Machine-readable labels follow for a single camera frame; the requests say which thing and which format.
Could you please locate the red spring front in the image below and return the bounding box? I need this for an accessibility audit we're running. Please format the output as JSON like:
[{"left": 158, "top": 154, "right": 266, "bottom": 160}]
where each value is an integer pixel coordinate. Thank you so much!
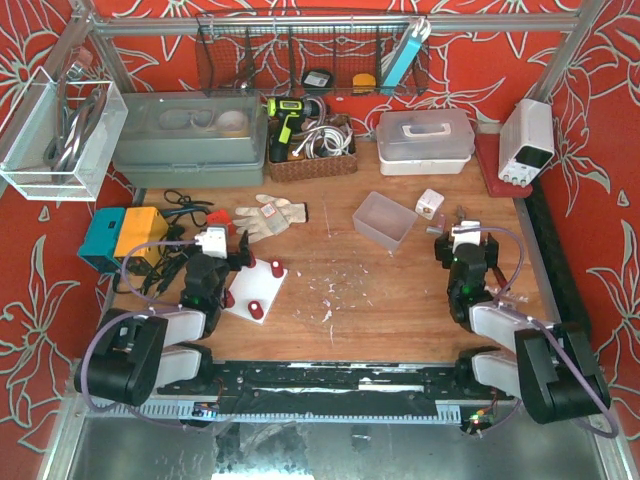
[{"left": 248, "top": 300, "right": 264, "bottom": 320}]

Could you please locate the beige work glove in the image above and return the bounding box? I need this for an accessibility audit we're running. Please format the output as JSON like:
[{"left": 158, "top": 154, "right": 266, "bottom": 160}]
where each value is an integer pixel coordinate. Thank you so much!
[{"left": 232, "top": 194, "right": 309, "bottom": 244}]

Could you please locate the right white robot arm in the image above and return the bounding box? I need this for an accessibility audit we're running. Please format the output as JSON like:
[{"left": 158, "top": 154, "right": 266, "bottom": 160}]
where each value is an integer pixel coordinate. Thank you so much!
[{"left": 434, "top": 222, "right": 618, "bottom": 438}]

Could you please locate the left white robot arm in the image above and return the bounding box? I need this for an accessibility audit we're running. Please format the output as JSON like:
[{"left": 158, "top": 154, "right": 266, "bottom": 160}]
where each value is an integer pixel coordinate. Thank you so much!
[{"left": 74, "top": 227, "right": 255, "bottom": 412}]

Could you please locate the translucent plastic spring box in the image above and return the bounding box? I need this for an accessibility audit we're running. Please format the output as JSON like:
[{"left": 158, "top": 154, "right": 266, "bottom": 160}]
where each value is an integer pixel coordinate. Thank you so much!
[{"left": 352, "top": 191, "right": 418, "bottom": 253}]

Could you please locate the red cube adapter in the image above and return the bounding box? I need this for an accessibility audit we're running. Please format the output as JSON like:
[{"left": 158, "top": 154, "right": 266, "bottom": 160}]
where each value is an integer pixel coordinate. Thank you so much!
[{"left": 206, "top": 209, "right": 236, "bottom": 235}]

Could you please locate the small clear parts case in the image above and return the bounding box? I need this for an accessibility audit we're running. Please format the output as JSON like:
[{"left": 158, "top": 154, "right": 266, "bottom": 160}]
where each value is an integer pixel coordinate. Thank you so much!
[{"left": 497, "top": 292, "right": 529, "bottom": 308}]

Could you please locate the white cube power adapter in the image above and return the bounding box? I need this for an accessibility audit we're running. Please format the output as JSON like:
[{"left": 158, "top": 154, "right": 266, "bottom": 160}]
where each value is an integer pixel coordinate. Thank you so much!
[{"left": 415, "top": 189, "right": 444, "bottom": 220}]

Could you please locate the teal and yellow device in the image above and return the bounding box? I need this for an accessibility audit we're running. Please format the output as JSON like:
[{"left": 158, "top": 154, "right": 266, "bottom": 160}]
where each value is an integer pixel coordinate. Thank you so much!
[{"left": 77, "top": 207, "right": 169, "bottom": 274}]

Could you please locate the woven wicker basket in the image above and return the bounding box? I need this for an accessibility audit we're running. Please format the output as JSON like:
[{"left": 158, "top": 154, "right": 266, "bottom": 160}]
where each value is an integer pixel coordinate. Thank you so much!
[{"left": 266, "top": 139, "right": 358, "bottom": 182}]

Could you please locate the red mat under supply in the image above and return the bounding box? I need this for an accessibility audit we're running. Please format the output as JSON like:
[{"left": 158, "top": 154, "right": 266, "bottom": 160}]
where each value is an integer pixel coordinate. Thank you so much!
[{"left": 475, "top": 133, "right": 533, "bottom": 199}]

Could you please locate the grey green plastic toolbox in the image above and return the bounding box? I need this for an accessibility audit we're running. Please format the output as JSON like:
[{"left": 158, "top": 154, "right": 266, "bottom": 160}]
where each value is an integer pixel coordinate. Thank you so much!
[{"left": 113, "top": 92, "right": 268, "bottom": 189}]

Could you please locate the white plastic storage case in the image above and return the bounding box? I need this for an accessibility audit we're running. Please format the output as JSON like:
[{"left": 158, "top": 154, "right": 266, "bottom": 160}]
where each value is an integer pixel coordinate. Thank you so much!
[{"left": 376, "top": 109, "right": 475, "bottom": 176}]

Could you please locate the white bench power supply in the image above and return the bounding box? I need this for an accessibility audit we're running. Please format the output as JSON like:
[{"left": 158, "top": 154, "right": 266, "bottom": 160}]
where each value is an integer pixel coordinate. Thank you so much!
[{"left": 498, "top": 99, "right": 554, "bottom": 188}]

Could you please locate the yellow tape measure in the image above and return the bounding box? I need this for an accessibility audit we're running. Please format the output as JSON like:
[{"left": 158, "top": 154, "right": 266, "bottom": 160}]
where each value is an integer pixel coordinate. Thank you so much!
[{"left": 352, "top": 73, "right": 377, "bottom": 95}]

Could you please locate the blue white power strip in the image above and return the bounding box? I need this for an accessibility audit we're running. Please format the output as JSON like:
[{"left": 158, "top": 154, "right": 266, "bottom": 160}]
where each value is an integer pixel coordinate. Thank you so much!
[{"left": 380, "top": 17, "right": 432, "bottom": 95}]

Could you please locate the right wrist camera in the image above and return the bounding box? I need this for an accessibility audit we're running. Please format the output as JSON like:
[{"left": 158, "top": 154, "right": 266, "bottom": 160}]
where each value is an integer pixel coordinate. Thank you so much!
[{"left": 451, "top": 220, "right": 481, "bottom": 250}]

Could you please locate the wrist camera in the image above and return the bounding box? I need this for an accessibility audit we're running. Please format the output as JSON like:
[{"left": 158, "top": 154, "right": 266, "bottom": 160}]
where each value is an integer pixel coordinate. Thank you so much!
[
  {"left": 194, "top": 225, "right": 228, "bottom": 259},
  {"left": 451, "top": 220, "right": 481, "bottom": 250}
]

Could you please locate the white peg base plate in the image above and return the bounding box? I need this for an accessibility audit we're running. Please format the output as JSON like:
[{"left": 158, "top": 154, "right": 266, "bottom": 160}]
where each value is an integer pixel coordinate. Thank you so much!
[{"left": 225, "top": 259, "right": 288, "bottom": 325}]

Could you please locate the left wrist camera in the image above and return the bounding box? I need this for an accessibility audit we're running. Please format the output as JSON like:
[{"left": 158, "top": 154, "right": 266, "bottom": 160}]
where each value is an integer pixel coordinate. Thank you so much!
[{"left": 194, "top": 225, "right": 228, "bottom": 259}]

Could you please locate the red handle ratchet wrench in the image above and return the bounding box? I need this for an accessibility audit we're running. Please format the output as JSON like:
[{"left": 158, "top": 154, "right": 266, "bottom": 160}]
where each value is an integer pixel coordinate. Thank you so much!
[{"left": 492, "top": 266, "right": 508, "bottom": 288}]

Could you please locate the black cable bundle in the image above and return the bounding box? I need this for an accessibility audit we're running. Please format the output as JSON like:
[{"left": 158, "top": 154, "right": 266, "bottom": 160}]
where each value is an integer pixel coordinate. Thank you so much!
[{"left": 112, "top": 188, "right": 216, "bottom": 301}]

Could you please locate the metal T bracket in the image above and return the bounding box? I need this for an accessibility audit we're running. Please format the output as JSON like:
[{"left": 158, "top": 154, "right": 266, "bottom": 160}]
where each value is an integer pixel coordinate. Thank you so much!
[{"left": 426, "top": 214, "right": 446, "bottom": 236}]

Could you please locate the orange handle screwdriver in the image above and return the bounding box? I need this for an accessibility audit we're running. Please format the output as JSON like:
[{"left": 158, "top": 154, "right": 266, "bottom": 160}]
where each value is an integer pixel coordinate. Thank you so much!
[{"left": 455, "top": 205, "right": 468, "bottom": 226}]

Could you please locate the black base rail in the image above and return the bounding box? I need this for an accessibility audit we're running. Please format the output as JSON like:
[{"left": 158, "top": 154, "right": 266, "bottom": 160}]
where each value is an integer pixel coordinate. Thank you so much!
[{"left": 149, "top": 359, "right": 516, "bottom": 416}]

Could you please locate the yellow green cordless drill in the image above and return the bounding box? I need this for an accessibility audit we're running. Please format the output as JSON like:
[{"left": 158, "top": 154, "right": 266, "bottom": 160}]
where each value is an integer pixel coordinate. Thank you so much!
[{"left": 267, "top": 97, "right": 321, "bottom": 163}]

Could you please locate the clear acrylic wall bin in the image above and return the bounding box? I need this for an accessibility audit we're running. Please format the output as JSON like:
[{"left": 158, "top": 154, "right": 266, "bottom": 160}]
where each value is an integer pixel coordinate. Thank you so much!
[{"left": 1, "top": 68, "right": 128, "bottom": 202}]

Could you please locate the black wire hanging basket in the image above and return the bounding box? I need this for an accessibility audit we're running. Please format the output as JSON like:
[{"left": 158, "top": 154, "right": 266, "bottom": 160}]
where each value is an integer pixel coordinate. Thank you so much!
[{"left": 194, "top": 10, "right": 432, "bottom": 99}]

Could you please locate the aluminium frame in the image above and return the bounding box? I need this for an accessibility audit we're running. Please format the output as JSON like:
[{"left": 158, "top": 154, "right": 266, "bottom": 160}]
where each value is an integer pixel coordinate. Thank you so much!
[{"left": 0, "top": 0, "right": 619, "bottom": 151}]

